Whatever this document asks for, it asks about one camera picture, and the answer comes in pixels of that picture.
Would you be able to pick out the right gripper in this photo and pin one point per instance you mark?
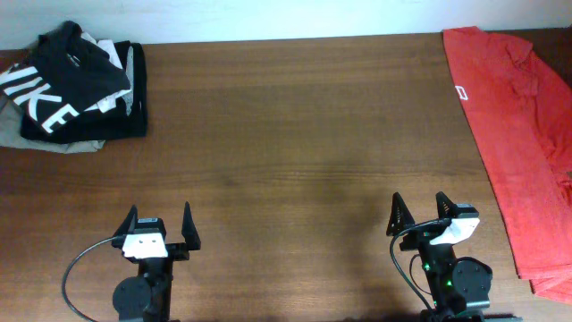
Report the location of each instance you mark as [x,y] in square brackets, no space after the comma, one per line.
[420,235]

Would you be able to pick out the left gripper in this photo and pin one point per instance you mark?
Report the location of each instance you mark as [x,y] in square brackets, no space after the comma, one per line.
[180,249]

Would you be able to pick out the red printed t-shirt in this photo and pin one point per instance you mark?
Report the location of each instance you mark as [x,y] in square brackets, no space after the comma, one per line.
[519,111]

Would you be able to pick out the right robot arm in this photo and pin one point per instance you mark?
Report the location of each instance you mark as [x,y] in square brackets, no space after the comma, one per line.
[458,287]

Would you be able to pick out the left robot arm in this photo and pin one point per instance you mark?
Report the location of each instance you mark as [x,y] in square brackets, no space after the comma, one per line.
[146,297]

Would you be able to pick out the black folded garment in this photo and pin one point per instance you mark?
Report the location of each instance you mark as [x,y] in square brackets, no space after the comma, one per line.
[127,120]

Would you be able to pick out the grey folded garment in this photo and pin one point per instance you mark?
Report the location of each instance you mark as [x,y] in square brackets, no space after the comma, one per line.
[11,117]

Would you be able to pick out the black Nike t-shirt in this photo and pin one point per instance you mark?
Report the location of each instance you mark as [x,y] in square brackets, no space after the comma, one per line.
[55,83]

